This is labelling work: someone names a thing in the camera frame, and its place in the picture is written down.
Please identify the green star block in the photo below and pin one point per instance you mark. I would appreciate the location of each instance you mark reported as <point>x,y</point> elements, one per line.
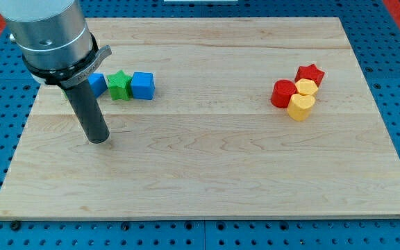
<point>119,86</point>

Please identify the yellow heart block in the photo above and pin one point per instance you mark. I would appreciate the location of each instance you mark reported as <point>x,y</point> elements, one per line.
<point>300,106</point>

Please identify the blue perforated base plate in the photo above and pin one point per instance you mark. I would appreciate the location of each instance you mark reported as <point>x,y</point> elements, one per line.
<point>373,29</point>

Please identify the red star block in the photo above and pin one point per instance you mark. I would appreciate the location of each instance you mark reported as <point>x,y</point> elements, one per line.
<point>310,72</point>

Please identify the light wooden board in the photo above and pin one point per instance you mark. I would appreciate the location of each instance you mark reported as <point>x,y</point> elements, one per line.
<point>210,144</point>

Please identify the blue cube block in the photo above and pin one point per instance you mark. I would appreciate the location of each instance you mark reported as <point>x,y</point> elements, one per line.
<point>143,86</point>

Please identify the red cylinder block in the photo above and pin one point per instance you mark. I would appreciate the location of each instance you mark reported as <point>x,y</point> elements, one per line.
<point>282,91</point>

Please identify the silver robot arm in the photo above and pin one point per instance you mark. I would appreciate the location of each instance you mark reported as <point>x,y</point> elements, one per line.
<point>53,35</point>

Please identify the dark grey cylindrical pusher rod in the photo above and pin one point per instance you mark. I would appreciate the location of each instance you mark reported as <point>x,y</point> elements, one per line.
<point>88,112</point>

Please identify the blue block behind rod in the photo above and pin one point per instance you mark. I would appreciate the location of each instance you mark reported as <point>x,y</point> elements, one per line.
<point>98,84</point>

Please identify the yellow hexagon block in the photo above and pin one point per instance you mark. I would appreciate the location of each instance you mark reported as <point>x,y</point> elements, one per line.
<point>306,87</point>

